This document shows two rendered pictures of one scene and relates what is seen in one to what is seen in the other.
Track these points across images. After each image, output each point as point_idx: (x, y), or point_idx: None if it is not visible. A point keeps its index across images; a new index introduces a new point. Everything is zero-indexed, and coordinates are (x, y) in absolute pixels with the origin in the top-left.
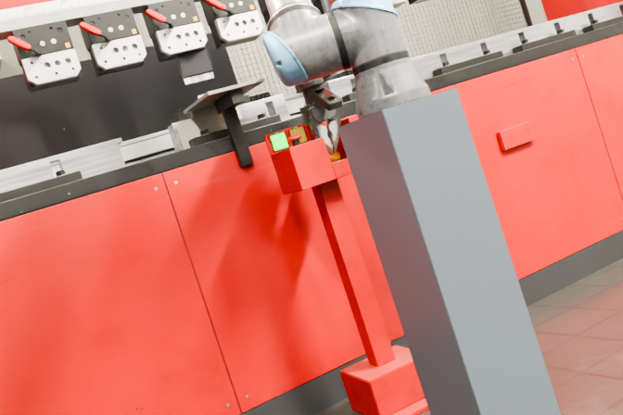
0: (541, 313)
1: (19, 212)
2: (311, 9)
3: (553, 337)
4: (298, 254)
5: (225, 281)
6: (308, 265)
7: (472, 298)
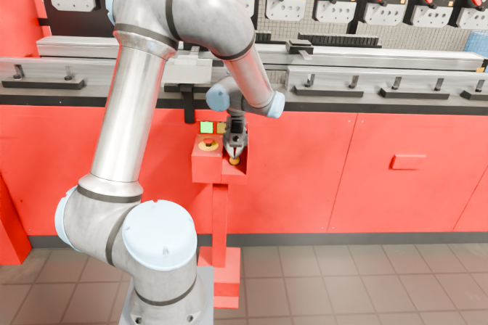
0: (343, 262)
1: (25, 104)
2: (111, 202)
3: (324, 300)
4: None
5: (155, 178)
6: (211, 186)
7: None
